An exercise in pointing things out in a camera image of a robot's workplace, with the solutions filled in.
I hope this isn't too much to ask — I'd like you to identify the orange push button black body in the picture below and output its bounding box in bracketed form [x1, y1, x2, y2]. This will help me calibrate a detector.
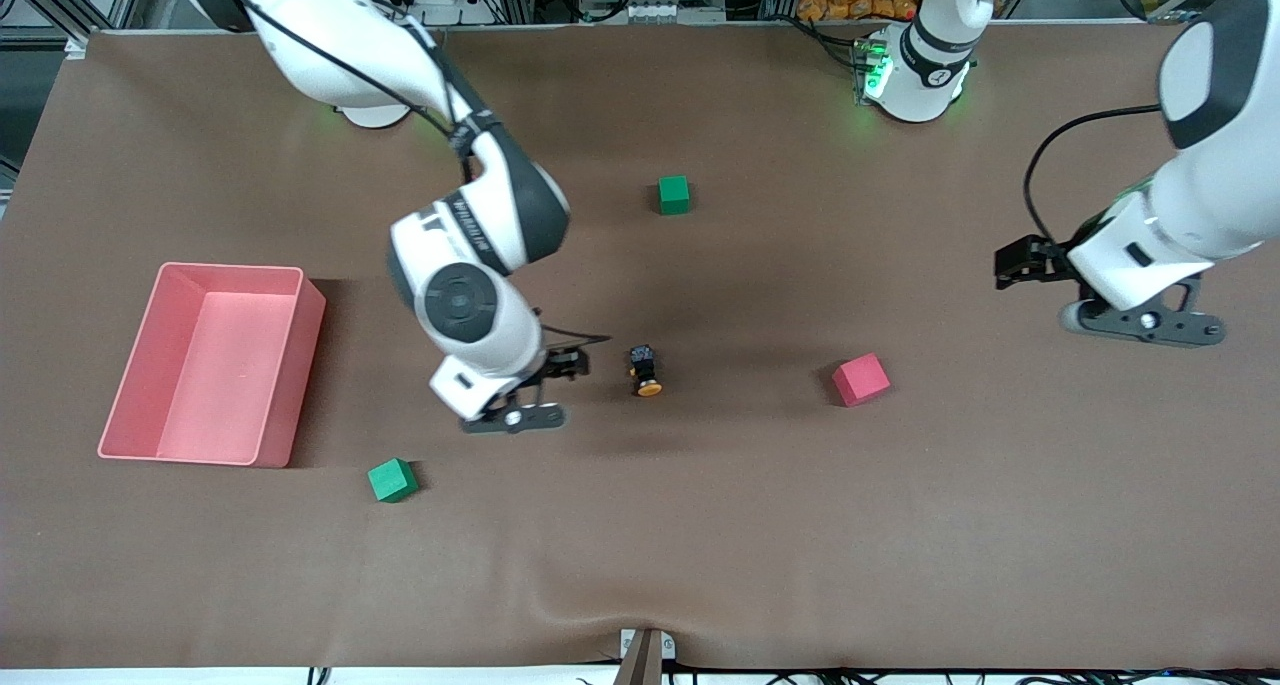
[628, 344, 664, 398]

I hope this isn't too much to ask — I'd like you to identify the brown table mat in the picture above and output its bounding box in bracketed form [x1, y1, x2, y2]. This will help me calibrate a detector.
[0, 23, 1280, 671]

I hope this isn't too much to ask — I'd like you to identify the pink foam cube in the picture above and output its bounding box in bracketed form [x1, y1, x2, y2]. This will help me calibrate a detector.
[832, 353, 891, 408]

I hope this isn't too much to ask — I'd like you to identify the pink plastic bin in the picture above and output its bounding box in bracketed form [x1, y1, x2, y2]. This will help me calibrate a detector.
[97, 262, 327, 467]

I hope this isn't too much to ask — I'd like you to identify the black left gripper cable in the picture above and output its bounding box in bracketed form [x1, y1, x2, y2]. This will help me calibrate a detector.
[1022, 105, 1166, 248]

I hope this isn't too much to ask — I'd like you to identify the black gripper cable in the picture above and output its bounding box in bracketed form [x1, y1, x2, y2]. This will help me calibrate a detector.
[1022, 105, 1166, 248]
[225, 0, 613, 351]

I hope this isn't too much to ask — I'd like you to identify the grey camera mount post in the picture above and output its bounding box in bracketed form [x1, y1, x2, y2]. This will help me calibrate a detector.
[612, 627, 677, 685]

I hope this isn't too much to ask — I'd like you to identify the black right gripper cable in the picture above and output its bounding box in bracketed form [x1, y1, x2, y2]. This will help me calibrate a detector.
[225, 0, 613, 351]

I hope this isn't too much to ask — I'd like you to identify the black arm base cable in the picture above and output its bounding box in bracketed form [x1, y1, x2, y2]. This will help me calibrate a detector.
[785, 13, 866, 71]

